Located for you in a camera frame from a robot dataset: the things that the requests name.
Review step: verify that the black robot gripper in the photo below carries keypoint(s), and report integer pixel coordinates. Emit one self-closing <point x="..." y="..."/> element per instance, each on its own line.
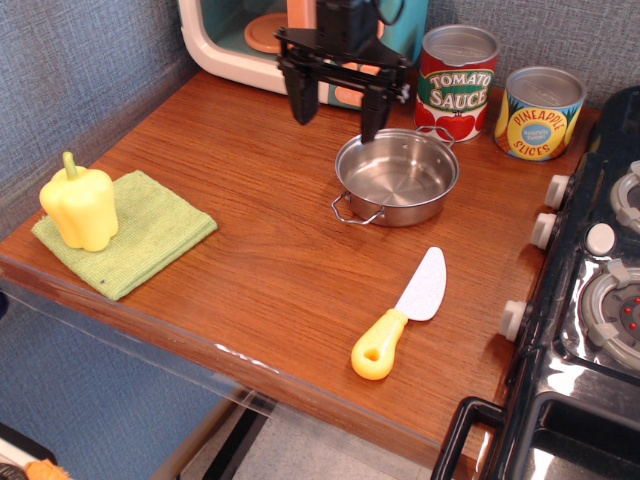
<point x="344" y="49"/>

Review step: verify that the small stainless steel pot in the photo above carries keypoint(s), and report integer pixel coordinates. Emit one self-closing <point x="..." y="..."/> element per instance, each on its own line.
<point x="399" y="179"/>

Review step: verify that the orange microwave turntable plate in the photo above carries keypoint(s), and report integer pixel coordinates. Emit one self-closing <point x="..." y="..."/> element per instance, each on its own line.
<point x="259" y="34"/>

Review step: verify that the toy microwave teal and cream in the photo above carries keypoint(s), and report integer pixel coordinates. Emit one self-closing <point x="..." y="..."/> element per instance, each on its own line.
<point x="213" y="32"/>

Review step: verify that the green folded cloth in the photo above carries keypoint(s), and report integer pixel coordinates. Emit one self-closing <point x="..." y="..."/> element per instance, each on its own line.
<point x="156" y="227"/>

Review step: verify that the tomato sauce can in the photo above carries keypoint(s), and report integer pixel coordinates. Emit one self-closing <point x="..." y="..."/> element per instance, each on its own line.
<point x="457" y="70"/>

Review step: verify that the pineapple slices can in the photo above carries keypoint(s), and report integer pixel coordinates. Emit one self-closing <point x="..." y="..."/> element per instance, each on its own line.
<point x="539" y="111"/>

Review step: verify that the grey stove knob upper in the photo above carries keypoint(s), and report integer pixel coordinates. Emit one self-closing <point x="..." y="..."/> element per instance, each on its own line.
<point x="556" y="191"/>

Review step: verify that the grey stove knob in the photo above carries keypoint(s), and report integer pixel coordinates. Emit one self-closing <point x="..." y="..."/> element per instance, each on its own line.
<point x="542" y="230"/>
<point x="556" y="191"/>
<point x="511" y="319"/>

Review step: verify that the grey stove knob middle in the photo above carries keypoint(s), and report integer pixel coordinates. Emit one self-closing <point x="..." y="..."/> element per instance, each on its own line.
<point x="542" y="230"/>

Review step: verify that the yellow toy bell pepper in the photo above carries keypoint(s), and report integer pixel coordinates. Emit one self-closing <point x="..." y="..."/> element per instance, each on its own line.
<point x="81" y="203"/>

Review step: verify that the grey stove knob lower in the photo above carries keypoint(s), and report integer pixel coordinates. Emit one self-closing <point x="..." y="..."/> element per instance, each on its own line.
<point x="511" y="319"/>

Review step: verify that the black toy stove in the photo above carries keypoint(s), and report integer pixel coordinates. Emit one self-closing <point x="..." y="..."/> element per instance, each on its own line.
<point x="572" y="407"/>

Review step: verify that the orange object at corner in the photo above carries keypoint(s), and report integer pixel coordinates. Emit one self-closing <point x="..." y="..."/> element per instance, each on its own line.
<point x="45" y="470"/>

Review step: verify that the toy knife yellow handle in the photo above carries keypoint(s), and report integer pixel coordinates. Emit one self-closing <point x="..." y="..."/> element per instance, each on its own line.
<point x="373" y="355"/>

